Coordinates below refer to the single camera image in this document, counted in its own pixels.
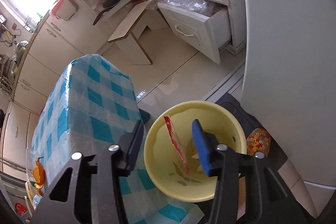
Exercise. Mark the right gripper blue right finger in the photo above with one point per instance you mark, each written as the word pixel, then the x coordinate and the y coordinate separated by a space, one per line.
pixel 204 145

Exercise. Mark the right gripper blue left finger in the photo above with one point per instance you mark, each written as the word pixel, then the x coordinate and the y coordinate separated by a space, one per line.
pixel 132 144

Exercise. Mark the red snack wrapper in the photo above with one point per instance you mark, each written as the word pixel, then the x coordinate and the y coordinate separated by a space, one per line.
pixel 176 143

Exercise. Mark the orange peel piece back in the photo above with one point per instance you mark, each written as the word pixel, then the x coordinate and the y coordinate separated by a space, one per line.
pixel 39 174

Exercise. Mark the colourful slipper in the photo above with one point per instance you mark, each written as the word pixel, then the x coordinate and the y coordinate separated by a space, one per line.
pixel 259 141

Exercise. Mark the blue checkered plastic tablecloth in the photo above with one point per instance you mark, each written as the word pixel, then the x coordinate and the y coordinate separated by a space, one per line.
pixel 91 106

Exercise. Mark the white refrigerator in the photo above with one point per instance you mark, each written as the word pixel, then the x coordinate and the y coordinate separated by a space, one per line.
pixel 289 80

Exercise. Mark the clear bag in drawer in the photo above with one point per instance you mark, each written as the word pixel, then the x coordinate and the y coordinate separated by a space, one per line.
pixel 199 6

